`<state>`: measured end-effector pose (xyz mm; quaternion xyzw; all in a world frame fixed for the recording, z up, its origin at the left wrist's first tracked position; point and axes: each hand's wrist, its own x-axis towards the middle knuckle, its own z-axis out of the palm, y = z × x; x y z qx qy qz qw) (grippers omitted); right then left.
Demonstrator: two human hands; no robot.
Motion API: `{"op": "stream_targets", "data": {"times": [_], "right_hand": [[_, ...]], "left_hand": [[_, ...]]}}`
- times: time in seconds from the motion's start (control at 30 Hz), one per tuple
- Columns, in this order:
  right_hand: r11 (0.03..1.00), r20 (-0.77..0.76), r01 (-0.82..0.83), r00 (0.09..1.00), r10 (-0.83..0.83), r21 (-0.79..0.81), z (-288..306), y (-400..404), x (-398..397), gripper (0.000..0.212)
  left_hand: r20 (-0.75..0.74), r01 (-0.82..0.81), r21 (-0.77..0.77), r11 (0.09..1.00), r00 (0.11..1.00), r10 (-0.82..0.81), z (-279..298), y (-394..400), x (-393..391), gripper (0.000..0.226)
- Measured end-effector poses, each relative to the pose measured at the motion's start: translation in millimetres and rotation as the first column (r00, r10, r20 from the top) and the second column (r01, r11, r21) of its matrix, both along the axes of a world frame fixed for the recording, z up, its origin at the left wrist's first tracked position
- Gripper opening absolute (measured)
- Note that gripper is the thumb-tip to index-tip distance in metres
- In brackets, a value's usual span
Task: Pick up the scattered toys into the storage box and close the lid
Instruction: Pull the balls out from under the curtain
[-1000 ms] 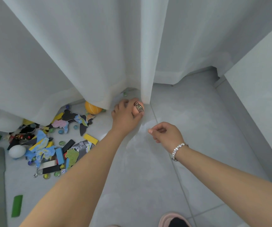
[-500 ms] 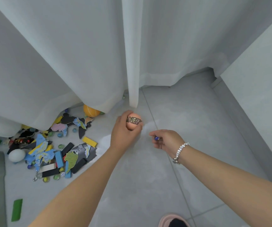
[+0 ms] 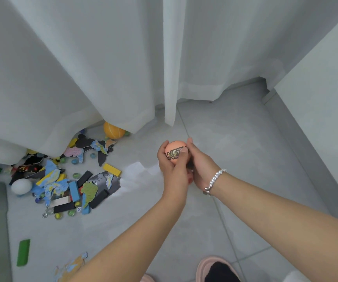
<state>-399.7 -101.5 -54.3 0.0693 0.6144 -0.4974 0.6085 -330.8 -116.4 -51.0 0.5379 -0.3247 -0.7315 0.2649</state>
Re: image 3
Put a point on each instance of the white block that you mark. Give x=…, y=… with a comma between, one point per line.
x=59, y=201

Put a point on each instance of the person's left thumb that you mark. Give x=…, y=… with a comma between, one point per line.
x=181, y=158

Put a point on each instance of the orange striped ball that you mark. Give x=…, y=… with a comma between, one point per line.
x=113, y=131

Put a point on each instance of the pink right slipper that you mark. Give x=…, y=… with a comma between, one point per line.
x=207, y=265

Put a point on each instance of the single map puzzle piece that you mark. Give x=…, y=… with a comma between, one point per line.
x=69, y=267

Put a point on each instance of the wide white curtain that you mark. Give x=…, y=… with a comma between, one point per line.
x=54, y=64

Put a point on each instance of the black sock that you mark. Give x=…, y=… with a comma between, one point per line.
x=221, y=273

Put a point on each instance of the person's right forearm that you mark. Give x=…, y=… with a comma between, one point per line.
x=280, y=226

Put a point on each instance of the blue block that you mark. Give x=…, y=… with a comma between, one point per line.
x=74, y=191
x=85, y=207

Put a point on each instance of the pile of map puzzle pieces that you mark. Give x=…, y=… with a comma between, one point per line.
x=51, y=176

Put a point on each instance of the person's right hand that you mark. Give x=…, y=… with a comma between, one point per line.
x=202, y=170

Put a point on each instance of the person's right thumb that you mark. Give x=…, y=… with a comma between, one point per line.
x=190, y=145

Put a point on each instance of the person's left forearm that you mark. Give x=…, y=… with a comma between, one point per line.
x=133, y=243

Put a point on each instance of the pink slipper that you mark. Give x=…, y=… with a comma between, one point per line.
x=147, y=278
x=207, y=265

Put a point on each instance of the metal hook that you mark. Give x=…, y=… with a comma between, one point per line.
x=44, y=214

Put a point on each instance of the yellow block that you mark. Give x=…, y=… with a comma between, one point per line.
x=112, y=169
x=72, y=142

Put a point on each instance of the white curtain with hem fold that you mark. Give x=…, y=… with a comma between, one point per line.
x=230, y=41

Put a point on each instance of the black block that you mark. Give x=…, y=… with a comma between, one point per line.
x=98, y=199
x=64, y=207
x=84, y=178

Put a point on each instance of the small orange printed ball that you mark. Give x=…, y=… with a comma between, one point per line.
x=173, y=149

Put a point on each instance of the pink left slipper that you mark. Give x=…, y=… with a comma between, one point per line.
x=147, y=278

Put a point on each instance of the bright green block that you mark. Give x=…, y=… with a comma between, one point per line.
x=23, y=252

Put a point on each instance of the person's left hand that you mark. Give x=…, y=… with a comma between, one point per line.
x=174, y=179

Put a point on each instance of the white egg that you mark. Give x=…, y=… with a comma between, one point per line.
x=21, y=186

